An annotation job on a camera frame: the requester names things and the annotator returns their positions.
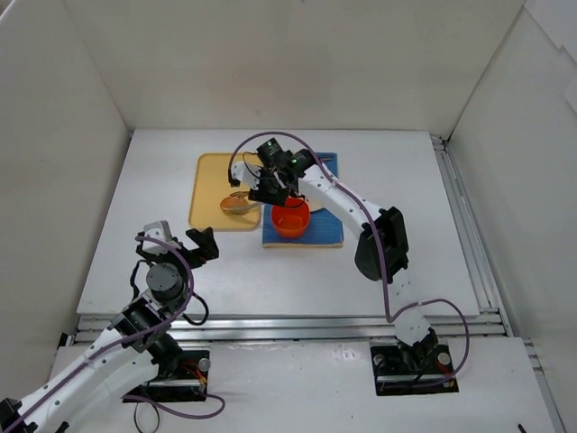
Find aluminium rail frame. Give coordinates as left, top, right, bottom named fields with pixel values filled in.
left=58, top=134, right=564, bottom=433

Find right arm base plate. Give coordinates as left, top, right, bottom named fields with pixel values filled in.
left=370, top=342, right=459, bottom=397

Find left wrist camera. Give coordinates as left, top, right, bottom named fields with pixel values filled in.
left=143, top=220, right=172, bottom=243

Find metal tongs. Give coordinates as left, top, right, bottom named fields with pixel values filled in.
left=220, top=191, right=262, bottom=216

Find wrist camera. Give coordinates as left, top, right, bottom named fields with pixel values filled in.
left=228, top=161, right=261, bottom=190
left=143, top=220, right=172, bottom=243

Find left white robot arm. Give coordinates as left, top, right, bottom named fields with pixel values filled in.
left=1, top=221, right=219, bottom=432

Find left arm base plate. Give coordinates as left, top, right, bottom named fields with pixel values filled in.
left=123, top=348, right=211, bottom=403

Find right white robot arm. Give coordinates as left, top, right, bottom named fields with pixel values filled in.
left=229, top=138, right=438, bottom=371

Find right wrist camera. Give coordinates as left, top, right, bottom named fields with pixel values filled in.
left=228, top=161, right=261, bottom=190

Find orange bowl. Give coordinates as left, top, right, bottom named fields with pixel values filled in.
left=270, top=197, right=311, bottom=239

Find yellow tray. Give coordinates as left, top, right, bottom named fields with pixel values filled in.
left=188, top=152, right=261, bottom=232

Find pink and white plate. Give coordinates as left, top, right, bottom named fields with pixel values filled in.
left=307, top=198, right=325, bottom=213

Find blue placemat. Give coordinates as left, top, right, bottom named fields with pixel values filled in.
left=261, top=150, right=347, bottom=250

